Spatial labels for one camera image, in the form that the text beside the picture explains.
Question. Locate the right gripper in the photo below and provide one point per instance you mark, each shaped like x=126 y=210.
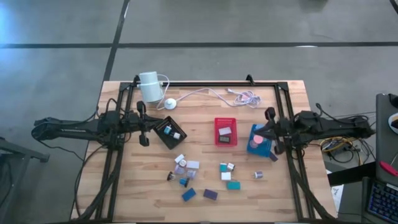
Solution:
x=287 y=129

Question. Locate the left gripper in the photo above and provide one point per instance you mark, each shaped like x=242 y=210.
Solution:
x=133 y=123

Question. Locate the pink hourglass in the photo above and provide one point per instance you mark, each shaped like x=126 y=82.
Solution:
x=258 y=139

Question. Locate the teal and white charger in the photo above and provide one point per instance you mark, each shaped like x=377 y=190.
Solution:
x=168 y=130
x=223 y=168

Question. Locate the small black box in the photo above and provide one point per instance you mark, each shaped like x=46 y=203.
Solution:
x=224 y=139

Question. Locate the purple and white charger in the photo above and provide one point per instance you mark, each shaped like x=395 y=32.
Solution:
x=258 y=175

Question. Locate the pink and white charger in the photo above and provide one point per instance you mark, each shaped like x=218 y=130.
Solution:
x=183 y=163

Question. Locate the small white box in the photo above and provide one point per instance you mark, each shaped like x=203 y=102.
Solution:
x=192 y=164

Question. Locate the teal box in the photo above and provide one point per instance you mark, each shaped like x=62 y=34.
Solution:
x=233 y=185

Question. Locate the black hourglass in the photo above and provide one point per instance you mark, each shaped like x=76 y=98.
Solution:
x=184 y=182

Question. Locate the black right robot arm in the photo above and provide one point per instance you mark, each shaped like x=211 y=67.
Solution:
x=335 y=127

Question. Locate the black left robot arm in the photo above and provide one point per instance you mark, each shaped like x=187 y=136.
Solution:
x=71 y=133

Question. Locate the blue plastic basket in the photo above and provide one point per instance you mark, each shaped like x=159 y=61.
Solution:
x=262 y=151

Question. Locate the white round disc base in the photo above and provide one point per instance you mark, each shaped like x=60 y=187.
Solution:
x=170 y=104

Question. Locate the small dark purple box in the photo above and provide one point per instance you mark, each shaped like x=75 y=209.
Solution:
x=273 y=156

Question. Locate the black plastic basket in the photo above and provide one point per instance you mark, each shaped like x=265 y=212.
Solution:
x=174 y=143

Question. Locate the white cylindrical projector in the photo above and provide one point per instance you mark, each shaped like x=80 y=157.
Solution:
x=150 y=88

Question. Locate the red plastic basket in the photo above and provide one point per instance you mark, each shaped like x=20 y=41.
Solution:
x=231 y=124

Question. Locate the lilac hourglass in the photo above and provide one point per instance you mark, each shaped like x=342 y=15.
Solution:
x=179 y=170

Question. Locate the white rounded box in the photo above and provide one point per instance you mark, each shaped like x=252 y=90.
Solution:
x=226 y=176

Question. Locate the blue box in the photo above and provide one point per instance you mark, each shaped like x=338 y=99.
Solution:
x=188 y=194

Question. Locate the white paper sheet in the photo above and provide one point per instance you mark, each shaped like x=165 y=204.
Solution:
x=337 y=194

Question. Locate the grey side desk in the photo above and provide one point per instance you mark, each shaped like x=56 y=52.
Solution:
x=384 y=140

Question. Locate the red pen-like tool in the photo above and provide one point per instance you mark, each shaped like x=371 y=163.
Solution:
x=388 y=168

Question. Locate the black keyboard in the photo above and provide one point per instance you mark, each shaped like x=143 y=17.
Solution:
x=384 y=202

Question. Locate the grey metal stand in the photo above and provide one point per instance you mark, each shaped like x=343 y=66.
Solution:
x=18 y=155

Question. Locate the black aluminium table frame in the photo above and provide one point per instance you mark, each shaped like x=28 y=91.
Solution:
x=202 y=84

